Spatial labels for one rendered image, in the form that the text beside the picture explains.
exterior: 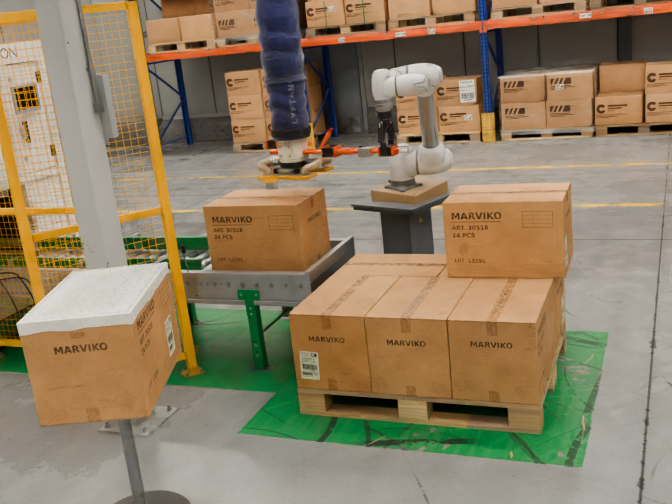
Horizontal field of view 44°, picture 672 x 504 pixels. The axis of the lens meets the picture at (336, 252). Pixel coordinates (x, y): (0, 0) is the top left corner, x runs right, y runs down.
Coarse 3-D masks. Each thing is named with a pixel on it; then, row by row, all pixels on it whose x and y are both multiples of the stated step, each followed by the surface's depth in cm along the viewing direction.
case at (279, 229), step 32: (256, 192) 500; (288, 192) 490; (320, 192) 487; (224, 224) 477; (256, 224) 469; (288, 224) 462; (320, 224) 487; (224, 256) 483; (256, 256) 476; (288, 256) 468; (320, 256) 487
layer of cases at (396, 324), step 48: (336, 288) 439; (384, 288) 430; (432, 288) 422; (480, 288) 415; (528, 288) 407; (336, 336) 403; (384, 336) 394; (432, 336) 384; (480, 336) 376; (528, 336) 367; (336, 384) 411; (384, 384) 401; (432, 384) 392; (480, 384) 383; (528, 384) 374
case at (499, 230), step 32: (480, 192) 439; (512, 192) 431; (544, 192) 424; (448, 224) 428; (480, 224) 422; (512, 224) 417; (544, 224) 411; (448, 256) 434; (480, 256) 428; (512, 256) 422; (544, 256) 416
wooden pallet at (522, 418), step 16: (560, 352) 459; (304, 400) 421; (320, 400) 417; (400, 400) 401; (416, 400) 397; (432, 400) 394; (448, 400) 391; (464, 400) 388; (336, 416) 417; (352, 416) 413; (368, 416) 410; (384, 416) 407; (400, 416) 403; (416, 416) 400; (432, 416) 402; (448, 416) 400; (464, 416) 399; (480, 416) 397; (496, 416) 395; (512, 416) 382; (528, 416) 379; (528, 432) 381
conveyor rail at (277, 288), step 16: (16, 272) 527; (64, 272) 513; (192, 272) 478; (208, 272) 474; (224, 272) 471; (240, 272) 468; (256, 272) 464; (272, 272) 461; (288, 272) 458; (0, 288) 537; (16, 288) 532; (48, 288) 522; (192, 288) 482; (208, 288) 478; (224, 288) 474; (240, 288) 470; (256, 288) 466; (272, 288) 462; (288, 288) 458; (304, 288) 454; (240, 304) 472; (256, 304) 468; (272, 304) 465; (288, 304) 461
